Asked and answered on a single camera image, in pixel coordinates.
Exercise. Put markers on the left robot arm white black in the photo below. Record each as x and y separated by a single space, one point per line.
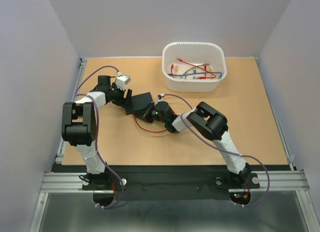
80 118

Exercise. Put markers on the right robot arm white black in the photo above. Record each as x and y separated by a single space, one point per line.
210 123

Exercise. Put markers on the small metal clip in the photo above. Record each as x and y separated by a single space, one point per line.
194 72

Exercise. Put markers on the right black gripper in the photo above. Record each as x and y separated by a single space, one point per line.
147 114

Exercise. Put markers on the aluminium rail frame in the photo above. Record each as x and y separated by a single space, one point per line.
242 98

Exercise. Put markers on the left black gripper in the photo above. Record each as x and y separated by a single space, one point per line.
123 102

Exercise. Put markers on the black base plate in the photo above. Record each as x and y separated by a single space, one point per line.
167 183

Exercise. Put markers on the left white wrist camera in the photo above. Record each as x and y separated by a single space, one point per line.
121 82

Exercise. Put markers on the white plastic tub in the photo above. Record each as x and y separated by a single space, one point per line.
193 66

